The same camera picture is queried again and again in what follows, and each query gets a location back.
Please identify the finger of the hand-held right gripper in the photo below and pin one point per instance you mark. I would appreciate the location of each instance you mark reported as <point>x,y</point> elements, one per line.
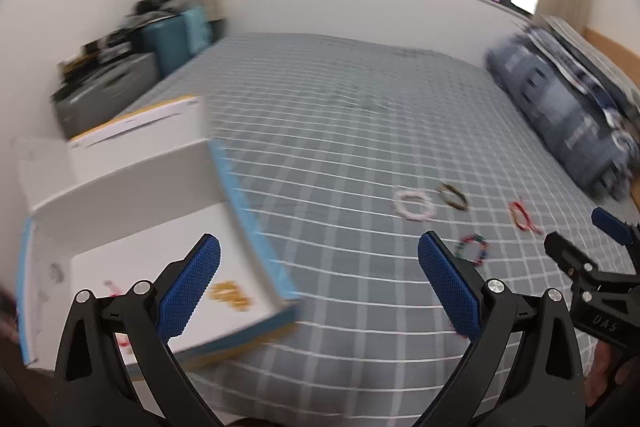
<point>570,252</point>
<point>612,224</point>

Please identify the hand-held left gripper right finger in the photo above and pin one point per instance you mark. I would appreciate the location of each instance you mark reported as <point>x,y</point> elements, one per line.
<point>450,287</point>

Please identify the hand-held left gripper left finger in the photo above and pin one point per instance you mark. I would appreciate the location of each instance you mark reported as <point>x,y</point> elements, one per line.
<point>192,287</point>

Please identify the white cardboard box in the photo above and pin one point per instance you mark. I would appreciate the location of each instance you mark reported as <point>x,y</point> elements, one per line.
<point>150,177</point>

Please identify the person's right hand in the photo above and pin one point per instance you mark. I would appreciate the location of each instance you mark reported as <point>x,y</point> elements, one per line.
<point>602,372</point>

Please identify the blue patterned quilt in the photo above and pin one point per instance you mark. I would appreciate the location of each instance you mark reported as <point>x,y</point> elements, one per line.
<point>555,107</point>

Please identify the wooden headboard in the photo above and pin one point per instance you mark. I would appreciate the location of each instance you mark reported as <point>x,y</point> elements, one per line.
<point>615,52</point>

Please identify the grey striped pillow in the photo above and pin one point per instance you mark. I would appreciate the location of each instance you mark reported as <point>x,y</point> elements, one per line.
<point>575,52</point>

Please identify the grey suitcase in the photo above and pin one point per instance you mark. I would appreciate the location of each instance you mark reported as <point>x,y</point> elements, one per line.
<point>107,82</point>

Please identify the teal suitcase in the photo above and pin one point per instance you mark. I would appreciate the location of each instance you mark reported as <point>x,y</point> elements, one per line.
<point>162,44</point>

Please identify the light teal cloth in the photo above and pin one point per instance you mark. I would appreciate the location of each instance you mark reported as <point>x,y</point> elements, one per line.
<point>197,29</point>

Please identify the dark pile on grey suitcase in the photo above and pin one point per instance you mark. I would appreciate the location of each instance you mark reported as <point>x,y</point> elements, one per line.
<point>100,44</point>

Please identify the dark pile on teal suitcase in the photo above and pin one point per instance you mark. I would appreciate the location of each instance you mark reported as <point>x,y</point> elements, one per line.
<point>150,4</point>

